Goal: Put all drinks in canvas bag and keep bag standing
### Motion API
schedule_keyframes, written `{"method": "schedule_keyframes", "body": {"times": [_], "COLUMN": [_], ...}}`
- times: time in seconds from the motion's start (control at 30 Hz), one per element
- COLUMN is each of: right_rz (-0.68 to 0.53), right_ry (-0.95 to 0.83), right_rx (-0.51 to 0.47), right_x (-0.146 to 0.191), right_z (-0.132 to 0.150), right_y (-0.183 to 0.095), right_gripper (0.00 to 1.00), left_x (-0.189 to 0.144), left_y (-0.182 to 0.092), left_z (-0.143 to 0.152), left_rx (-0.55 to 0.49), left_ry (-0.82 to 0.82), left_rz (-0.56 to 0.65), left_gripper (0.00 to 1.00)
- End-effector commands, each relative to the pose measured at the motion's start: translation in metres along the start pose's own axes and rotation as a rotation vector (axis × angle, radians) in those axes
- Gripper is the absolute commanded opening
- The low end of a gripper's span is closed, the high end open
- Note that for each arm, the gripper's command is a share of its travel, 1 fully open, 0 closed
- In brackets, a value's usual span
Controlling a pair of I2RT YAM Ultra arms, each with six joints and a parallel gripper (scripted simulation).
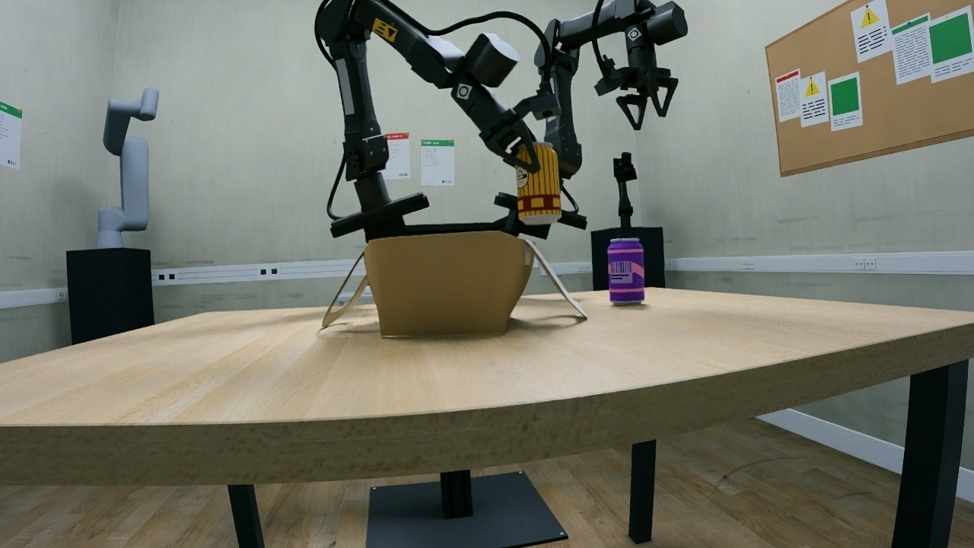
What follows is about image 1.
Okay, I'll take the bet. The yellow drink can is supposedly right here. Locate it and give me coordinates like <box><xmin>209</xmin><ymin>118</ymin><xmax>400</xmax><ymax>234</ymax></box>
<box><xmin>515</xmin><ymin>141</ymin><xmax>562</xmax><ymax>225</ymax></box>

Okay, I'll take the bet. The purple drink can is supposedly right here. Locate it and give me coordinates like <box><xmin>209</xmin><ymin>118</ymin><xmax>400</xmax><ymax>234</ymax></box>
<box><xmin>608</xmin><ymin>238</ymin><xmax>645</xmax><ymax>306</ymax></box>

